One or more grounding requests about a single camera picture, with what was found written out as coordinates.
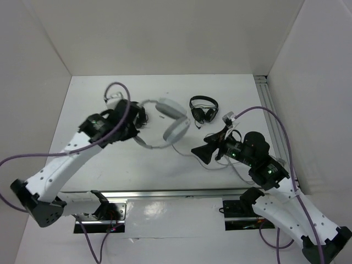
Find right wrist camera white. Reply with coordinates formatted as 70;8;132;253
222;112;239;139

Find aluminium rail front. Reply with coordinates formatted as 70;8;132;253
60;185;292;200

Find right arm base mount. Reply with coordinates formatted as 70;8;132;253
218;200;274;231

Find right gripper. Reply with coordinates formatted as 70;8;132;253
190;125;254;166

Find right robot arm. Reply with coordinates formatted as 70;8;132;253
191;131;351;263

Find black headphones left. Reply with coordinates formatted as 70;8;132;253
135;107;149;129

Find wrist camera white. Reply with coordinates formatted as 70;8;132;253
104;92;124;109
222;112;239;139

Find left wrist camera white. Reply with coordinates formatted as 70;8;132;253
104;92;124;109

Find aluminium rail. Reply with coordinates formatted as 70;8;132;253
254;75;299;189
60;185;292;200

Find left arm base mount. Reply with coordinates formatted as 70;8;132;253
77;200;127;234

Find white grey headphones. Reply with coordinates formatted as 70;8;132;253
133;97;193;151

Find black headphones right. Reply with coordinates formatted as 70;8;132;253
189;95;219;129

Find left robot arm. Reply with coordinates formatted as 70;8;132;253
10;99;141;228

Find aluminium rail right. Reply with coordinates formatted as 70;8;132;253
254;75;299;189

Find black headphones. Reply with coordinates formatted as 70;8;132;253
135;107;149;129
189;95;219;129

